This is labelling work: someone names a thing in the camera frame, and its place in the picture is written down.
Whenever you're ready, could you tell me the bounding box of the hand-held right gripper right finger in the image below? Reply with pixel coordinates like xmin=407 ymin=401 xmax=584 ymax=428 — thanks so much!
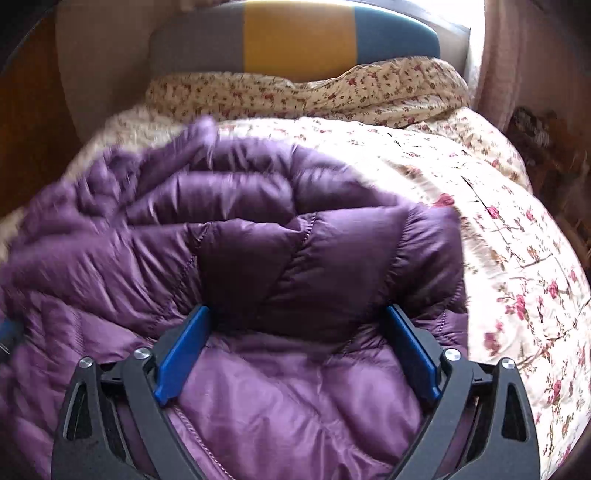
xmin=384 ymin=304 xmax=541 ymax=480

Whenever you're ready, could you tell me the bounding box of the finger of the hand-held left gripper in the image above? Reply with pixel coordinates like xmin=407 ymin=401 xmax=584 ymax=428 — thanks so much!
xmin=0 ymin=318 xmax=25 ymax=365

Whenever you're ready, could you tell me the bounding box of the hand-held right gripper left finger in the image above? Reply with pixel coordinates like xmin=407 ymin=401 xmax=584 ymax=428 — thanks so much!
xmin=51 ymin=304 xmax=218 ymax=480

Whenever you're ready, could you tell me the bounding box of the purple down jacket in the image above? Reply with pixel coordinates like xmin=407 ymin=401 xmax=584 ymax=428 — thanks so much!
xmin=0 ymin=115 xmax=469 ymax=480

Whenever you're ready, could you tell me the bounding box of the large-flower floral quilt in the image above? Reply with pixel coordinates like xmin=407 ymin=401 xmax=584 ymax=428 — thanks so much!
xmin=0 ymin=104 xmax=591 ymax=480

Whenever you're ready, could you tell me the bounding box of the wooden wardrobe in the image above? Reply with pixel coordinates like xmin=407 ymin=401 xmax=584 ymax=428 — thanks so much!
xmin=0 ymin=18 xmax=80 ymax=217

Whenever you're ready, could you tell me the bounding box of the cluttered wooden rack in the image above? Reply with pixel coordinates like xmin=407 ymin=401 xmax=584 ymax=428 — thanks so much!
xmin=505 ymin=105 xmax=591 ymax=259

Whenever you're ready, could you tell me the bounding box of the floral pillow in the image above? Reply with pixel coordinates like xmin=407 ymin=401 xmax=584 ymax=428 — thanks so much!
xmin=145 ymin=55 xmax=472 ymax=127

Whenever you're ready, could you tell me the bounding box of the pink patterned curtain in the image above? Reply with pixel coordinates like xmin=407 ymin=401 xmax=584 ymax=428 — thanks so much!
xmin=475 ymin=0 xmax=591 ymax=139

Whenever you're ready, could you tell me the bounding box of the grey yellow blue headboard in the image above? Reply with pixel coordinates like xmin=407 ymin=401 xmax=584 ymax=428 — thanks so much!
xmin=148 ymin=0 xmax=440 ymax=75

